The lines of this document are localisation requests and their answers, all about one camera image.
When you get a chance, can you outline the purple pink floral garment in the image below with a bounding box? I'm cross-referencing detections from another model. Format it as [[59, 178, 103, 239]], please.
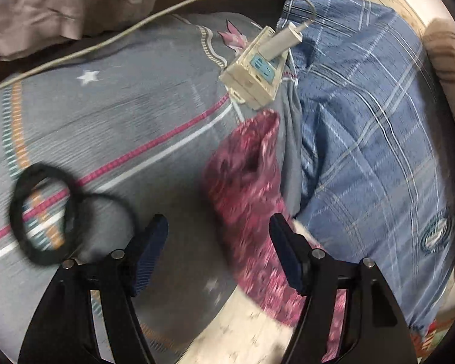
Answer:
[[202, 108, 348, 363]]

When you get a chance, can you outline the cream leaf print pillow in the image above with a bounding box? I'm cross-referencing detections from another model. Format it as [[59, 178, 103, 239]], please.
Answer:
[[179, 239, 305, 363]]

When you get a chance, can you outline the blue plaid quilt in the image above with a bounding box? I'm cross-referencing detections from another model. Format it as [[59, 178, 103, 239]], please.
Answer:
[[278, 0, 455, 335]]

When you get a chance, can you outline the grey star patterned quilt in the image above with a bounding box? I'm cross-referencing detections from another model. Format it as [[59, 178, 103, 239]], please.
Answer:
[[0, 13, 260, 363]]

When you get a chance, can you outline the beige power strip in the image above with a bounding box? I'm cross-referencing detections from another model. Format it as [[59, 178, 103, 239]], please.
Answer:
[[219, 26, 288, 110]]

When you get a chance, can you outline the white plug adapter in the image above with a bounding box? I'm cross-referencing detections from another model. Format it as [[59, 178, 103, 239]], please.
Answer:
[[259, 22, 306, 61]]

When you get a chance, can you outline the brown grey cloth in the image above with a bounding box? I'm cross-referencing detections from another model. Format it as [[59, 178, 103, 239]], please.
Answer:
[[0, 0, 156, 61]]

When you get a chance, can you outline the grey power cable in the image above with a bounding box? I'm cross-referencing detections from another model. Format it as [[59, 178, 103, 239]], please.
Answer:
[[0, 0, 318, 98]]

